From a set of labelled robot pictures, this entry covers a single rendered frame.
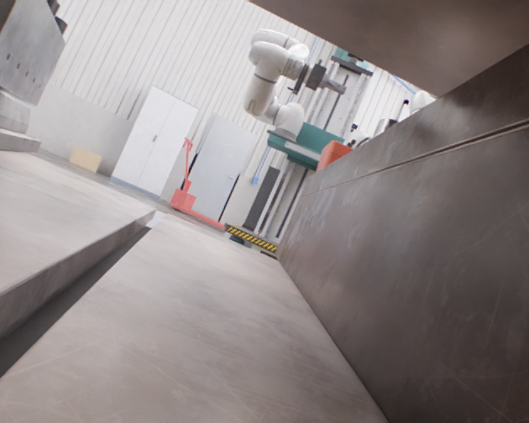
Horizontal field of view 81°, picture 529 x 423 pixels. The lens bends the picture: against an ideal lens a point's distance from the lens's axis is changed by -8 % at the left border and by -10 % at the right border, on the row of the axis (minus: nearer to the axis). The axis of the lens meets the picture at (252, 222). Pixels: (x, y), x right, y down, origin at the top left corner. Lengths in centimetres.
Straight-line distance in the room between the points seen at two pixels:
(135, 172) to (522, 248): 665
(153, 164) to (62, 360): 662
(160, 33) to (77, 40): 162
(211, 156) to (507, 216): 730
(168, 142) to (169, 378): 666
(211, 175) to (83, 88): 310
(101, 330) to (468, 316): 26
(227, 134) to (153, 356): 743
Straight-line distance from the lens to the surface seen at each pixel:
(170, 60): 767
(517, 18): 65
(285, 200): 251
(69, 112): 742
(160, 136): 683
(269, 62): 138
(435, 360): 30
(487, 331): 27
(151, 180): 681
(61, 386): 19
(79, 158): 682
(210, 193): 754
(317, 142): 251
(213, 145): 753
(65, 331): 24
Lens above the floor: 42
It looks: 1 degrees down
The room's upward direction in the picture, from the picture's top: 24 degrees clockwise
